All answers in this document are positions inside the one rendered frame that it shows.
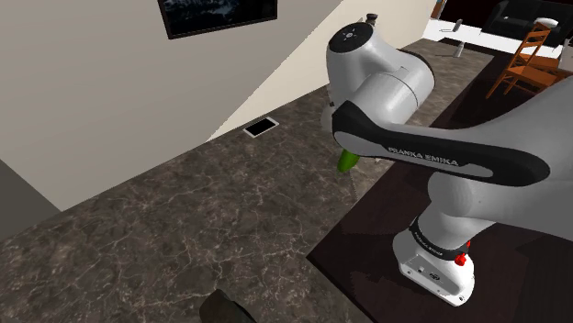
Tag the orange wooden chair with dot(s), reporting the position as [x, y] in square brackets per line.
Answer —
[530, 71]

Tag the dark framed wall picture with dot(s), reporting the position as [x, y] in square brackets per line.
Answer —
[215, 15]

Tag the dark robot stand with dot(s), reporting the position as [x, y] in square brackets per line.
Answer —
[380, 232]

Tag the black sofa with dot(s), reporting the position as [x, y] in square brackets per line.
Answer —
[510, 18]

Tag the white phone with black screen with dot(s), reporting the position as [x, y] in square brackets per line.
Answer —
[260, 127]

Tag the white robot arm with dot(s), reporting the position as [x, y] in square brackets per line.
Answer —
[501, 125]

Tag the black rounded object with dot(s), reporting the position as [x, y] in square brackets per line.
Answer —
[221, 308]

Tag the green rounded object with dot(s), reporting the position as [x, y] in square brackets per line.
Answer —
[347, 162]

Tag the white table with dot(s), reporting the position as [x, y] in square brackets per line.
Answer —
[452, 33]

